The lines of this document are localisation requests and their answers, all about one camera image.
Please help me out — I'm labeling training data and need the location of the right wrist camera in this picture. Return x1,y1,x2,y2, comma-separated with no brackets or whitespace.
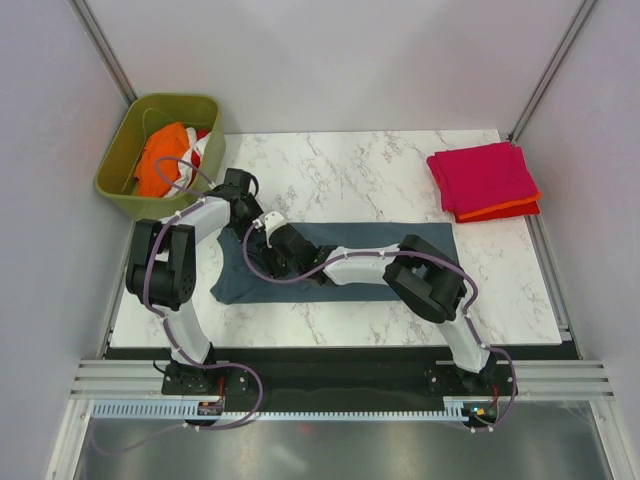
252,211,288,248

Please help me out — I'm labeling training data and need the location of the blue-grey t-shirt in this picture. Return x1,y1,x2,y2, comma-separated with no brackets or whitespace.
211,222,458,305

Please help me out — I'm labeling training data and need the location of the white slotted cable duct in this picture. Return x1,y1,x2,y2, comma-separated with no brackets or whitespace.
92,399,468,422

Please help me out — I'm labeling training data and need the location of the orange folded t-shirt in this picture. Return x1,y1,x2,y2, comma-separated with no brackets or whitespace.
454,192,541,223

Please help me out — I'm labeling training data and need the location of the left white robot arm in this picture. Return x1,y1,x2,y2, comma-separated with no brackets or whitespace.
125,168,263,395

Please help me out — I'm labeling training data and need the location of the olive green plastic bin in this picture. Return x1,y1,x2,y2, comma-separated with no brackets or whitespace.
94,93,226,220

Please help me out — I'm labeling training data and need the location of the magenta folded t-shirt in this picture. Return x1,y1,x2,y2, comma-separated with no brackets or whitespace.
426,142,540,215

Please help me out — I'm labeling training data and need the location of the red folded t-shirt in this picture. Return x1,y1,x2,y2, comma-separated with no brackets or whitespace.
458,201,540,223

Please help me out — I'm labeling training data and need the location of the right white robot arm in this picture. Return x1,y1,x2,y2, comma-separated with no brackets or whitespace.
242,220,496,394

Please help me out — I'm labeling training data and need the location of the white and red t-shirt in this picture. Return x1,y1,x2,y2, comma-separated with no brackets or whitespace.
174,127,211,188

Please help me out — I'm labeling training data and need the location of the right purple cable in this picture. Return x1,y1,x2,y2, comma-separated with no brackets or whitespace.
240,224,519,435

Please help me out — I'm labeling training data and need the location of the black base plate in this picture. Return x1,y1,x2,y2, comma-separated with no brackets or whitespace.
104,344,581,414

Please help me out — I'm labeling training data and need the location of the orange t-shirt in bin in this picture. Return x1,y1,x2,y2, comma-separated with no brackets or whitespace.
134,122,194,198

